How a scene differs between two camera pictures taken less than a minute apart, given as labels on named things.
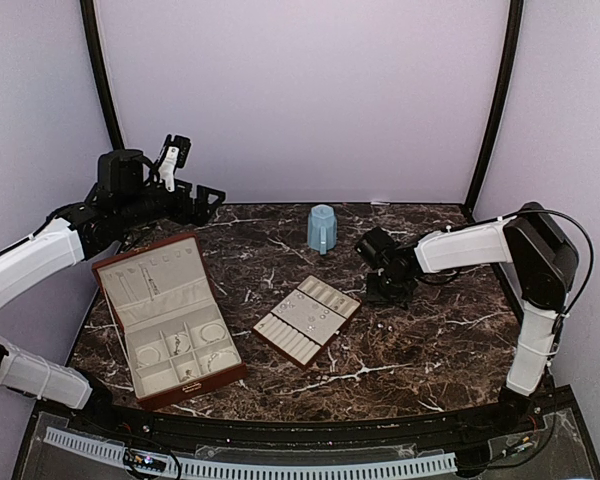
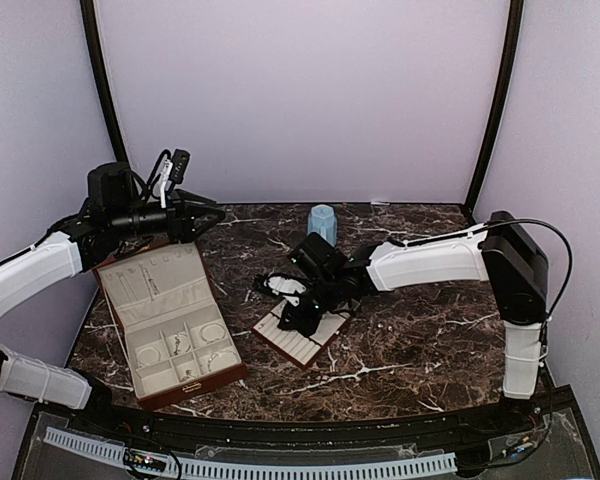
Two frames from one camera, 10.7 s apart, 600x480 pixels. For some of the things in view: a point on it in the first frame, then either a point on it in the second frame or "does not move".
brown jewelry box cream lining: x=177 y=337 does not move
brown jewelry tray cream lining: x=306 y=321 does not move
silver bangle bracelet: x=149 y=347 does not move
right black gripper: x=374 y=295 -> x=306 y=325
